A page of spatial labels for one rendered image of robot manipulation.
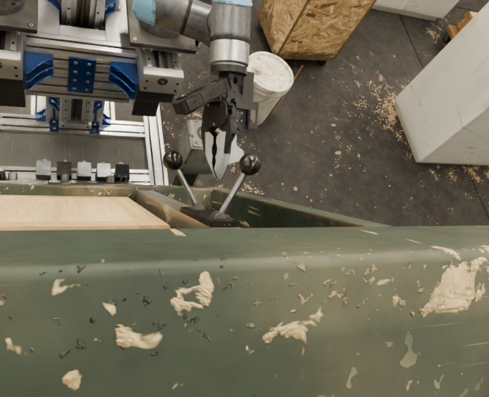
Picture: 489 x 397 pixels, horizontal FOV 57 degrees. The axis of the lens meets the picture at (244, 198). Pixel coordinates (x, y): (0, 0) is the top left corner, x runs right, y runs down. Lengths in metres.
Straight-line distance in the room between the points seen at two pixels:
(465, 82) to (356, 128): 0.73
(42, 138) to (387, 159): 2.21
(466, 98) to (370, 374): 2.97
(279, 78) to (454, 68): 1.18
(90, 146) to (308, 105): 1.57
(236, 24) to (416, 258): 0.68
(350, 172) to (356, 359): 2.82
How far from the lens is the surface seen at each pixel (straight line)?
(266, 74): 2.72
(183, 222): 0.87
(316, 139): 3.08
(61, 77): 1.79
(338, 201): 2.90
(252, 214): 1.17
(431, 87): 3.42
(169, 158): 0.83
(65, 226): 0.84
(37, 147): 2.29
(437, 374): 0.31
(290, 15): 3.11
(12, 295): 0.21
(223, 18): 0.89
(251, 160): 0.75
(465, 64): 3.26
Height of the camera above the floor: 2.14
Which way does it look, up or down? 55 degrees down
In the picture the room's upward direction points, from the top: 37 degrees clockwise
